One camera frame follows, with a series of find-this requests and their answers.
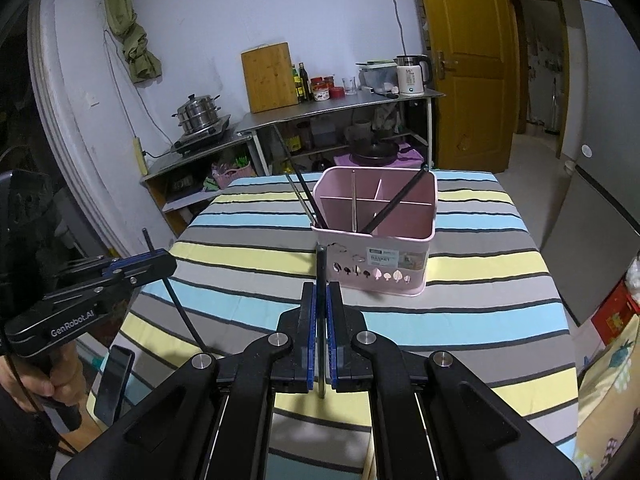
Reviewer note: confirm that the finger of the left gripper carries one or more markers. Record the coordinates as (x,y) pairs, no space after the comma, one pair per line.
(100,271)
(110,284)

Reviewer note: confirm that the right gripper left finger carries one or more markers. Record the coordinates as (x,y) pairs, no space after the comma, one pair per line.
(210,419)

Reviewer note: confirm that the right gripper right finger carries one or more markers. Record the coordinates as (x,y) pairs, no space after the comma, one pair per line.
(432,417)

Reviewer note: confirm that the short dark metal chopstick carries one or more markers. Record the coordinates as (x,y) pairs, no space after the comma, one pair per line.
(353,201)

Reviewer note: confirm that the steel kitchen shelf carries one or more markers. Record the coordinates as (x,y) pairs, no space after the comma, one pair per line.
(247,132)

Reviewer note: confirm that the left hand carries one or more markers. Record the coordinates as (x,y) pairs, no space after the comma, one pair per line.
(65,383)

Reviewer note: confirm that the black smartphone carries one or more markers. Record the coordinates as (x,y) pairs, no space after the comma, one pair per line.
(113,383)

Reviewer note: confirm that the pink small basket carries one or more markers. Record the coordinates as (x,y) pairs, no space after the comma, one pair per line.
(224,174)

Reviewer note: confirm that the portable gas stove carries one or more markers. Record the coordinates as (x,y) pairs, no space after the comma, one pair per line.
(198,141)

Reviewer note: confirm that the stainless steel steamer pot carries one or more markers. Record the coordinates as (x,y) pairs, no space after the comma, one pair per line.
(197,114)

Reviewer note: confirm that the pineapple print fabric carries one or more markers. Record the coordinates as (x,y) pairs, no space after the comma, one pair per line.
(608,403)

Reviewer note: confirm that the green hanging cloth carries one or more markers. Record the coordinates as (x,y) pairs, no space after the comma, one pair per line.
(142,64)

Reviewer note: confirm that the pink plastic utensil caddy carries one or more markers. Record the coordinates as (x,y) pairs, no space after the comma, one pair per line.
(392,259)

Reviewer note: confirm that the red cardboard box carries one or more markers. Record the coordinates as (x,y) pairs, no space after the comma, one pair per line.
(614,313)

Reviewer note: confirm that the wooden cutting board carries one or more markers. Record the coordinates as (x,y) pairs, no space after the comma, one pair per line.
(269,77)

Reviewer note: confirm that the black frying pan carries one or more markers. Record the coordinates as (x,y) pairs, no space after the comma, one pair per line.
(377,154)

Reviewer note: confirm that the dark oil bottle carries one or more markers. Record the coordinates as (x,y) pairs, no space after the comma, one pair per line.
(300,87)

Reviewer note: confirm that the red lidded jar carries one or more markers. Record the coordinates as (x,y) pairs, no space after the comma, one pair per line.
(325,89)

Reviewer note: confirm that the grey refrigerator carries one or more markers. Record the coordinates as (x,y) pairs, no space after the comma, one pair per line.
(596,234)

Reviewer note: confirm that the purple lid storage bin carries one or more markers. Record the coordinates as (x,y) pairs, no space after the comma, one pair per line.
(413,159)

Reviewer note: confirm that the clear plastic storage box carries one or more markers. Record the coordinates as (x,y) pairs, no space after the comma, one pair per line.
(380,76)

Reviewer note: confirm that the white electric kettle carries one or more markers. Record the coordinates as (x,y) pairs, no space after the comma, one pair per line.
(414,74)

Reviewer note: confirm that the yellow wooden door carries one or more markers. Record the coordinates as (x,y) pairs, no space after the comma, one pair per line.
(473,55)

